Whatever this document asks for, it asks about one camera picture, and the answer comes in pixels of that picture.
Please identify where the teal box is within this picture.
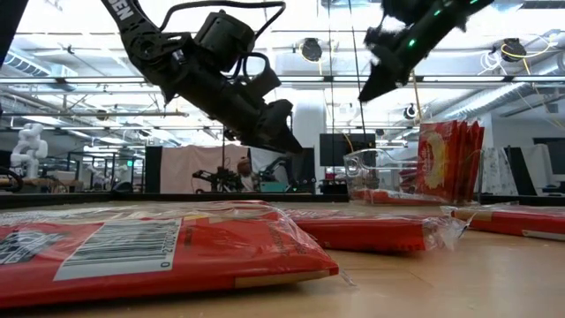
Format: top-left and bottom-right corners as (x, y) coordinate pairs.
(259, 180), (289, 193)

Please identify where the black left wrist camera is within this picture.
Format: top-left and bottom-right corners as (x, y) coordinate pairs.
(193, 11), (257, 72)

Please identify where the red popcorn bag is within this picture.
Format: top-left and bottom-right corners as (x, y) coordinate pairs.
(474, 125), (486, 202)
(0, 199), (340, 308)
(416, 119), (460, 203)
(350, 188), (445, 206)
(462, 121), (472, 202)
(282, 207), (467, 254)
(454, 121), (467, 202)
(449, 205), (565, 242)
(468, 122), (478, 202)

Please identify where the white pillar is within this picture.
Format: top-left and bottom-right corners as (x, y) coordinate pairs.
(293, 90), (328, 180)

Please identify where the thin black hanging cable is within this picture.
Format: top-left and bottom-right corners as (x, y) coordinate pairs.
(347, 0), (368, 136)

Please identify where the white patterned sheet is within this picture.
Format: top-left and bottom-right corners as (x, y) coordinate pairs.
(483, 148), (509, 195)

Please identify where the black ceiling cable reel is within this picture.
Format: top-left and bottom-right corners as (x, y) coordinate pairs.
(501, 37), (527, 63)
(299, 37), (324, 63)

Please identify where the black monitor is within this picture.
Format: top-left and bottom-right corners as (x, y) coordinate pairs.
(319, 132), (377, 168)

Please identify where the black aluminium table frame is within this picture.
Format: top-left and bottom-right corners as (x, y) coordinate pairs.
(0, 192), (565, 209)

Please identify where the black divider panel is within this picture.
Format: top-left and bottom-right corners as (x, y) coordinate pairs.
(144, 145), (163, 194)
(507, 146), (536, 196)

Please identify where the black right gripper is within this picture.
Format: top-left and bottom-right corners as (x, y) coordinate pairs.
(359, 17), (438, 102)

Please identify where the pink curtain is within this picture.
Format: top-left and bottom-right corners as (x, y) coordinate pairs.
(159, 144), (251, 194)

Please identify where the clear plastic basket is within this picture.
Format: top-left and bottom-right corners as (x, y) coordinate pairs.
(343, 148), (486, 206)

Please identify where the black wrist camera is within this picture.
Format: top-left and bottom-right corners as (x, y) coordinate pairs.
(193, 11), (257, 72)
(380, 0), (427, 32)

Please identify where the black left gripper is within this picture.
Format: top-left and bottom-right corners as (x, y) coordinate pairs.
(165, 57), (305, 155)

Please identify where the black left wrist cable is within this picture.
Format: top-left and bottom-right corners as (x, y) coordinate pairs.
(158, 0), (288, 87)

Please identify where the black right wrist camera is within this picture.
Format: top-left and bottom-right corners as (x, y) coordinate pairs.
(380, 0), (427, 32)

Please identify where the yellow hanging cable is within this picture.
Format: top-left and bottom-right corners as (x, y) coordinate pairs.
(410, 72), (427, 125)

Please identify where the person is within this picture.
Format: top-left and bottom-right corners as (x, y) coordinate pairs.
(236, 156), (256, 192)

